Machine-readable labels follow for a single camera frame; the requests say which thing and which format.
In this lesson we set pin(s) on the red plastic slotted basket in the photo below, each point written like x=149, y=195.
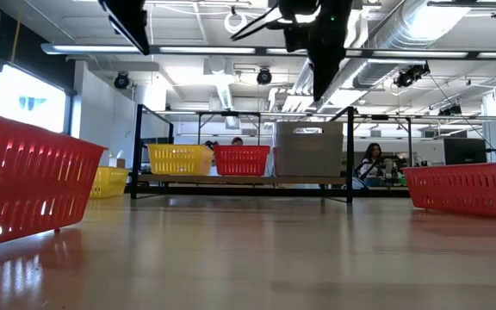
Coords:
x=24, y=185
x=467, y=189
x=241, y=161

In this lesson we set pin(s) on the cardboard box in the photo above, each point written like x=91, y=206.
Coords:
x=118, y=163

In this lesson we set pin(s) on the black metal shelf frame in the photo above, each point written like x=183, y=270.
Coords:
x=349, y=150

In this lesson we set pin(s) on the person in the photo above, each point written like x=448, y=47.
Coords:
x=237, y=141
x=373, y=165

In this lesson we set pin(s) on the black computer monitor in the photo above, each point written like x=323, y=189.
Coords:
x=464, y=151

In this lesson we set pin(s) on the overhead light bar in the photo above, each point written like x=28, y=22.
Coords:
x=205, y=50

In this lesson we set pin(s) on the bright window pane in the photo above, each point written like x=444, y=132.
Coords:
x=28, y=99

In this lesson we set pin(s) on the yellow plastic slotted basket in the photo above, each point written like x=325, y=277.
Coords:
x=179, y=160
x=110, y=183

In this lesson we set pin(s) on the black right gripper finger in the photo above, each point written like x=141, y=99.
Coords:
x=325, y=69

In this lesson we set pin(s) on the grey plastic storage bin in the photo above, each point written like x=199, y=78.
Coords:
x=308, y=155

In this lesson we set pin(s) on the black ceiling spotlight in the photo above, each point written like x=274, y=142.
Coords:
x=411, y=74
x=264, y=76
x=121, y=80

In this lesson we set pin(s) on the silver ventilation duct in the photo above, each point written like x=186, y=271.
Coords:
x=403, y=30

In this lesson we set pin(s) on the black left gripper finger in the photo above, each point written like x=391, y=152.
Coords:
x=129, y=21

